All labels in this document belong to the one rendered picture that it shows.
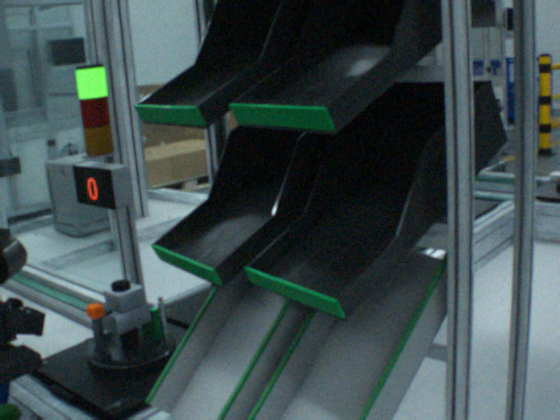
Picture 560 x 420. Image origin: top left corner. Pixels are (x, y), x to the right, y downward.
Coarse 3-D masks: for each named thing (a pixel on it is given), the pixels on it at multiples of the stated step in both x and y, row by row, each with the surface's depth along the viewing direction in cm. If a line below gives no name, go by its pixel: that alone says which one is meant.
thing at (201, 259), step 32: (256, 128) 80; (224, 160) 78; (256, 160) 81; (288, 160) 81; (320, 160) 70; (224, 192) 78; (256, 192) 78; (288, 192) 68; (192, 224) 76; (224, 224) 75; (256, 224) 72; (288, 224) 69; (160, 256) 73; (192, 256) 72; (224, 256) 69
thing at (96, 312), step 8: (96, 304) 92; (88, 312) 92; (96, 312) 91; (104, 312) 93; (112, 312) 94; (96, 320) 92; (96, 328) 92; (96, 336) 92; (96, 344) 93; (104, 344) 93; (104, 352) 93
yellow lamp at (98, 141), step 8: (88, 128) 109; (96, 128) 108; (104, 128) 109; (88, 136) 109; (96, 136) 109; (104, 136) 109; (88, 144) 109; (96, 144) 109; (104, 144) 109; (112, 144) 111; (88, 152) 110; (96, 152) 109; (104, 152) 110
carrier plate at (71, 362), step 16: (176, 336) 105; (64, 352) 101; (80, 352) 101; (48, 368) 96; (64, 368) 96; (80, 368) 95; (48, 384) 94; (64, 384) 91; (80, 384) 90; (96, 384) 90; (112, 384) 90; (128, 384) 90; (144, 384) 89; (80, 400) 88; (96, 400) 86; (112, 400) 86; (128, 400) 85; (144, 400) 85; (112, 416) 82
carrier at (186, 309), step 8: (208, 288) 125; (192, 296) 121; (200, 296) 121; (176, 304) 118; (184, 304) 118; (192, 304) 117; (200, 304) 117; (168, 312) 115; (176, 312) 114; (184, 312) 114; (192, 312) 114; (168, 320) 113; (176, 320) 111; (184, 320) 111; (192, 320) 110; (184, 328) 110
